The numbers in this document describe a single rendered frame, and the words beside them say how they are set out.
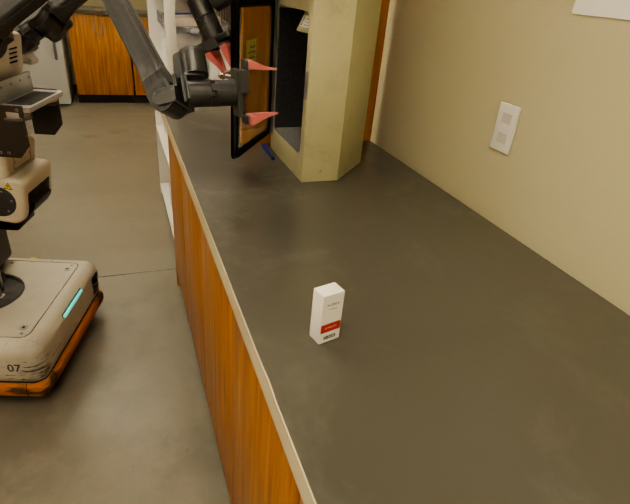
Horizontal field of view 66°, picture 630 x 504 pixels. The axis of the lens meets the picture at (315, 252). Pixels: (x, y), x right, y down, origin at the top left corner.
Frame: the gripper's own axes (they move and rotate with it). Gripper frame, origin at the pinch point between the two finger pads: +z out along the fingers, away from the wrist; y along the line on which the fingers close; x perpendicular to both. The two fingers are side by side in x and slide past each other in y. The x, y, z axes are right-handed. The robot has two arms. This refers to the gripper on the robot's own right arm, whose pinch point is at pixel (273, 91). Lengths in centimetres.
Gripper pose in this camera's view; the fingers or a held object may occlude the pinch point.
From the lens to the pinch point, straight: 119.5
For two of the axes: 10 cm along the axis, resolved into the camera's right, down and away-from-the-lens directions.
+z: 9.3, -1.4, 3.4
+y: 0.0, -9.2, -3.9
